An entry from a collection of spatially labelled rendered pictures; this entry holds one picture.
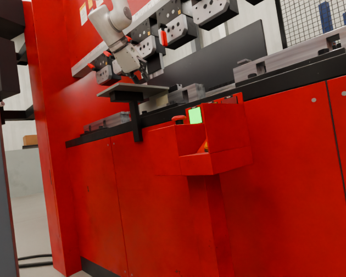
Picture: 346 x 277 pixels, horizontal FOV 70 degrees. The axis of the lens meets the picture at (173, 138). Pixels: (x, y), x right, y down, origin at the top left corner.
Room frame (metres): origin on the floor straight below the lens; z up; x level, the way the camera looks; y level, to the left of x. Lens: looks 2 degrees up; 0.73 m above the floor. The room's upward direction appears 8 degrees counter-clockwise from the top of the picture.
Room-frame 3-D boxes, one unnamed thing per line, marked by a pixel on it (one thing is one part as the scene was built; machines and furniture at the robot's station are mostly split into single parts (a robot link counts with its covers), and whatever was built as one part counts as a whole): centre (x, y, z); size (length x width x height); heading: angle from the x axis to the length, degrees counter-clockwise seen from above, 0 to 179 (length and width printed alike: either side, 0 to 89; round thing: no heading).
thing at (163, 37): (1.02, -0.03, 1.20); 0.04 x 0.02 x 0.10; 134
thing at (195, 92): (1.13, 0.00, 0.92); 0.39 x 0.06 x 0.10; 44
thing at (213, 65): (1.70, -0.17, 1.12); 1.13 x 0.02 x 0.44; 44
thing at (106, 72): (1.47, 0.33, 1.26); 0.15 x 0.09 x 0.17; 44
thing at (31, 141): (3.02, 1.70, 1.05); 0.30 x 0.28 x 0.14; 32
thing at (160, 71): (1.17, 0.03, 1.13); 0.10 x 0.02 x 0.10; 44
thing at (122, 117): (1.56, 0.42, 0.92); 0.50 x 0.06 x 0.10; 44
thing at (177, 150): (0.63, -0.06, 0.75); 0.20 x 0.16 x 0.18; 42
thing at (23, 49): (1.91, 1.14, 1.66); 0.40 x 0.24 x 0.07; 44
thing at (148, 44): (1.19, 0.05, 1.26); 0.15 x 0.09 x 0.17; 44
